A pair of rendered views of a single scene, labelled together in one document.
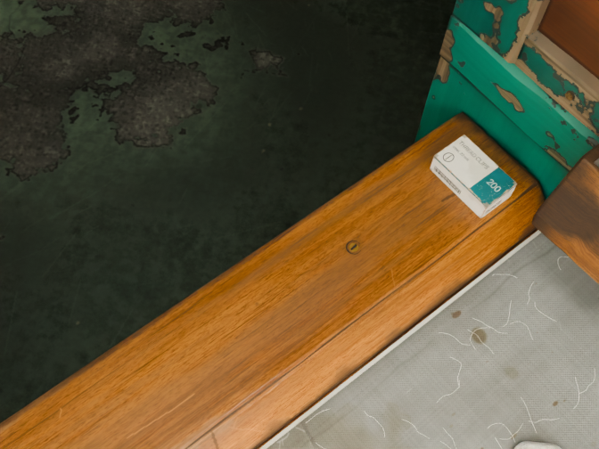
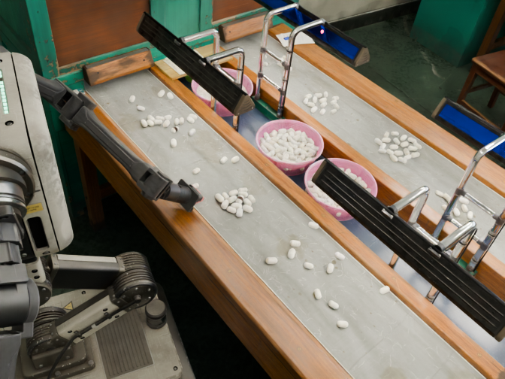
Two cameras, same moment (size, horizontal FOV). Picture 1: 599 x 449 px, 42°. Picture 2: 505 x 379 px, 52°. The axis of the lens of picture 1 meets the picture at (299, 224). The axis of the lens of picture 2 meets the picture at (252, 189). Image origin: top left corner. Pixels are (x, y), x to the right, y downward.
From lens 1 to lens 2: 1.79 m
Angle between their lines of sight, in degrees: 52
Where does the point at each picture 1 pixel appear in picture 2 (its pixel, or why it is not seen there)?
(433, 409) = (120, 110)
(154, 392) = not seen: hidden behind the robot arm
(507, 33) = (55, 71)
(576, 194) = (91, 74)
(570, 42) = (64, 62)
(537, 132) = (72, 80)
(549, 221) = (92, 82)
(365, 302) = (99, 111)
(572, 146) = (78, 75)
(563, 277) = (99, 92)
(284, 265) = not seen: hidden behind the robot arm
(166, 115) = not seen: outside the picture
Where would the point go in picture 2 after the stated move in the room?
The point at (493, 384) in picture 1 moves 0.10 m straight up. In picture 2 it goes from (117, 103) to (115, 82)
